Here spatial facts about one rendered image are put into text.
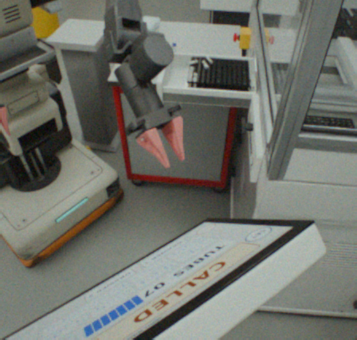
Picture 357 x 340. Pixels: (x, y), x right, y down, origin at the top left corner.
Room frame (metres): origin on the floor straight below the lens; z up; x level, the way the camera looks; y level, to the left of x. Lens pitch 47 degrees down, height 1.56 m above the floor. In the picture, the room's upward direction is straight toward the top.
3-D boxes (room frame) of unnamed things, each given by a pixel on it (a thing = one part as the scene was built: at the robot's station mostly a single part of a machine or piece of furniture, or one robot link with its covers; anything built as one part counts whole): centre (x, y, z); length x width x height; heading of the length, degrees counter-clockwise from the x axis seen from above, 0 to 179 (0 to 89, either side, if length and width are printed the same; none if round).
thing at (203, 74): (1.08, -0.15, 0.87); 0.22 x 0.18 x 0.06; 83
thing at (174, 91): (1.08, -0.16, 0.86); 0.40 x 0.26 x 0.06; 83
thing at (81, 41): (1.73, 0.53, 0.38); 0.30 x 0.30 x 0.76; 78
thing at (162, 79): (1.11, 0.05, 0.87); 0.29 x 0.02 x 0.11; 173
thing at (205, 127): (1.51, -0.02, 0.38); 0.62 x 0.58 x 0.76; 173
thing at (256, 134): (0.76, -0.23, 0.87); 0.29 x 0.02 x 0.11; 173
